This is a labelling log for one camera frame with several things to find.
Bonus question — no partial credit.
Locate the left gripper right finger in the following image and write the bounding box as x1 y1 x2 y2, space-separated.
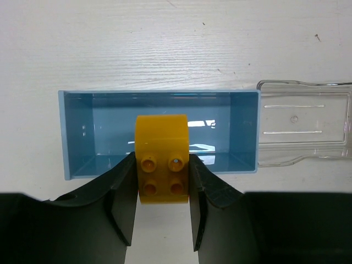
189 155 351 263

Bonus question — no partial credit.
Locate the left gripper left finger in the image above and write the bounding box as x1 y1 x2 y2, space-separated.
1 153 138 263

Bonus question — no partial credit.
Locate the yellow lego block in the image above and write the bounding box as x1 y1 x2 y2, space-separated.
135 114 189 204

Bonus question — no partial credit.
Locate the blue container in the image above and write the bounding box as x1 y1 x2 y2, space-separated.
58 90 260 180

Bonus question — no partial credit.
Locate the clear container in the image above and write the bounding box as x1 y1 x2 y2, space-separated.
256 80 351 167

